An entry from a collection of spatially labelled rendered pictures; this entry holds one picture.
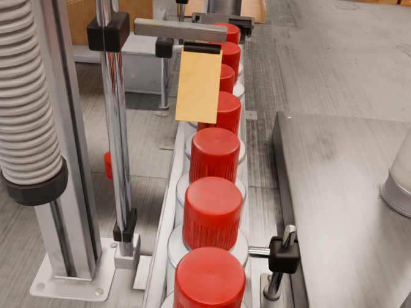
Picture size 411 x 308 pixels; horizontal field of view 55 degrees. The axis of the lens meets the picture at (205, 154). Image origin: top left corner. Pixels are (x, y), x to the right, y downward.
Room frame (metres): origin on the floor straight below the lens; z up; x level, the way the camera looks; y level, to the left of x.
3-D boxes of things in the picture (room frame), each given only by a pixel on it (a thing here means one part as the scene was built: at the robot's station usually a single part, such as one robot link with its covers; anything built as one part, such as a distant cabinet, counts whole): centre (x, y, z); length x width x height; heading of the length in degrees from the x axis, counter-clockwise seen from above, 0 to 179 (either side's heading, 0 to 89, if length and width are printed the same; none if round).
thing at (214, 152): (0.21, -0.01, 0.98); 0.05 x 0.05 x 0.20
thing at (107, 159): (0.46, 0.13, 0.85); 0.03 x 0.03 x 0.03
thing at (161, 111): (0.65, 0.09, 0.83); 0.06 x 0.03 x 0.01; 177
